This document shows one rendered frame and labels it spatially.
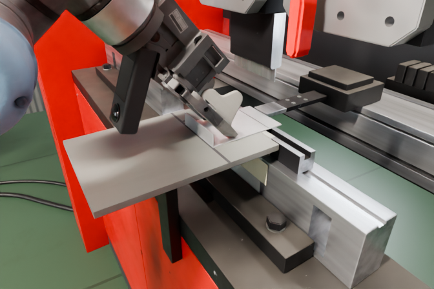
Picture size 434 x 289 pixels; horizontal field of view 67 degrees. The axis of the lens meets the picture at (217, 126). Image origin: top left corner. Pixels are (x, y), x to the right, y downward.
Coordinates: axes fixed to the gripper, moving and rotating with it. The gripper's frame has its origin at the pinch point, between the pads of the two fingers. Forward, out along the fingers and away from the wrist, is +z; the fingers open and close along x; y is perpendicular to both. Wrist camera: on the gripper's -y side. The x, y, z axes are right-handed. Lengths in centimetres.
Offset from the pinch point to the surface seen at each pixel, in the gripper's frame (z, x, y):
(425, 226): 163, 10, 36
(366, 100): 20.7, -4.6, 22.7
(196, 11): 26, 86, 35
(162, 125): -3.7, 6.1, -5.4
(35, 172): 56, 170, -89
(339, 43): 37, 24, 44
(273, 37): -6.4, -4.4, 13.7
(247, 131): 2.8, -3.1, 2.4
